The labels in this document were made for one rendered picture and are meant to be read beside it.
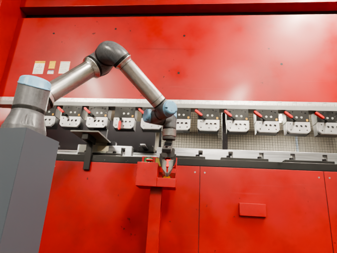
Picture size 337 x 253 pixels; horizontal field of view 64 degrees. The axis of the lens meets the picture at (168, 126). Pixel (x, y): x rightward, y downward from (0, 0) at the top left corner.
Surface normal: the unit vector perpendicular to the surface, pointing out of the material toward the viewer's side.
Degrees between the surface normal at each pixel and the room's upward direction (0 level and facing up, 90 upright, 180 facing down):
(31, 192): 90
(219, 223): 90
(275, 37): 90
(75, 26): 90
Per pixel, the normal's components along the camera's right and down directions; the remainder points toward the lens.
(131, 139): -0.08, -0.32
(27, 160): 0.97, -0.02
